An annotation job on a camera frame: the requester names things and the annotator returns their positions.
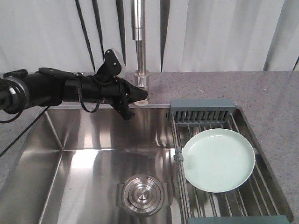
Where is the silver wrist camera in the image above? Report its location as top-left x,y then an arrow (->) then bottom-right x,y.
104,48 -> 127,78

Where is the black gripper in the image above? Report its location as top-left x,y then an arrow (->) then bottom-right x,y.
64,63 -> 149,120

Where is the stainless steel sink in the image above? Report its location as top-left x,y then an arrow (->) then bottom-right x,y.
0,104 -> 294,224

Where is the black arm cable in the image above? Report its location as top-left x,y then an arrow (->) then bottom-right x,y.
0,79 -> 103,157

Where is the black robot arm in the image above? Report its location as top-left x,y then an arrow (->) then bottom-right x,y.
0,64 -> 148,120

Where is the grey steel drying rack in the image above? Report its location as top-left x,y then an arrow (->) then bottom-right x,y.
170,99 -> 293,224

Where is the steel gooseneck faucet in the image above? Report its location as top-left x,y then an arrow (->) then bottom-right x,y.
130,0 -> 150,92

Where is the light green round plate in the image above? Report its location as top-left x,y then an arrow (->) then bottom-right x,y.
182,128 -> 256,193

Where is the white pleated curtain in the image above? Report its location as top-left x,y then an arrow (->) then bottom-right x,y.
0,0 -> 299,72

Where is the steel sink drain plug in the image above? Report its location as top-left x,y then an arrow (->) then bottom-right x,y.
116,174 -> 169,217

